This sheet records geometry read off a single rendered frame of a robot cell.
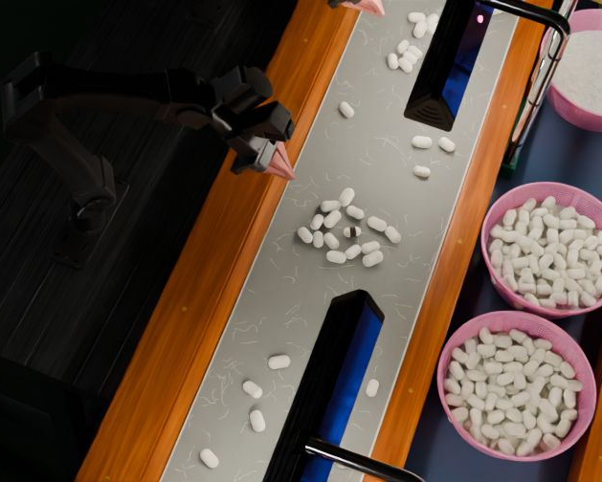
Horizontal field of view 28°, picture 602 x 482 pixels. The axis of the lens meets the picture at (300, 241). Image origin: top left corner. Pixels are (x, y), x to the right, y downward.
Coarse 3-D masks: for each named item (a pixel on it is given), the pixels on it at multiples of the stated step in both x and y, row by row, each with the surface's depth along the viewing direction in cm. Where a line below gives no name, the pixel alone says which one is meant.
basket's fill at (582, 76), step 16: (592, 32) 243; (576, 48) 240; (592, 48) 240; (560, 64) 237; (576, 64) 237; (592, 64) 238; (560, 80) 235; (576, 80) 236; (592, 80) 236; (576, 96) 234; (592, 96) 233
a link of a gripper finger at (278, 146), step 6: (270, 144) 198; (276, 144) 199; (282, 144) 200; (264, 150) 197; (270, 150) 198; (276, 150) 200; (282, 150) 200; (264, 156) 197; (270, 156) 198; (282, 156) 200; (258, 162) 196; (264, 162) 197; (288, 162) 202; (258, 168) 197; (264, 168) 196; (276, 168) 204; (294, 174) 204
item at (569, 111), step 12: (576, 12) 239; (588, 12) 240; (600, 12) 240; (576, 24) 241; (588, 24) 242; (600, 24) 242; (540, 48) 235; (552, 84) 230; (552, 96) 234; (564, 96) 229; (564, 108) 233; (576, 108) 228; (576, 120) 235; (588, 120) 232; (600, 120) 230
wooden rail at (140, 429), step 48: (288, 48) 229; (336, 48) 232; (288, 96) 224; (288, 144) 219; (240, 192) 213; (192, 240) 207; (240, 240) 208; (192, 288) 203; (240, 288) 206; (144, 336) 198; (192, 336) 199; (144, 384) 194; (192, 384) 196; (96, 432) 190; (144, 432) 190; (96, 480) 186; (144, 480) 187
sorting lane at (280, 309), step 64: (384, 0) 240; (384, 64) 233; (320, 128) 224; (384, 128) 225; (320, 192) 217; (384, 192) 218; (448, 192) 219; (256, 256) 210; (320, 256) 211; (384, 256) 212; (256, 320) 204; (320, 320) 205; (384, 320) 206; (256, 384) 198; (384, 384) 200; (192, 448) 192; (256, 448) 193
